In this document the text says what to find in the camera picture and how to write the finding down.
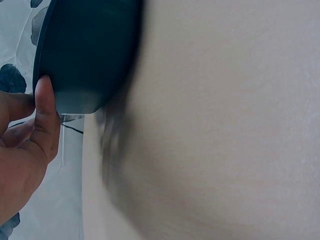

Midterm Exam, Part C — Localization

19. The person's left hand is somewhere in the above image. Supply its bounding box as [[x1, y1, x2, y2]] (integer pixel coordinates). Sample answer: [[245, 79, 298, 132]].
[[0, 75, 62, 235]]

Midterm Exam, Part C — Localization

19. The dark teal bowl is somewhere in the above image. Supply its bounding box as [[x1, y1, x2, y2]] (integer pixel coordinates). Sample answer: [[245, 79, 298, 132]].
[[32, 0, 148, 115]]

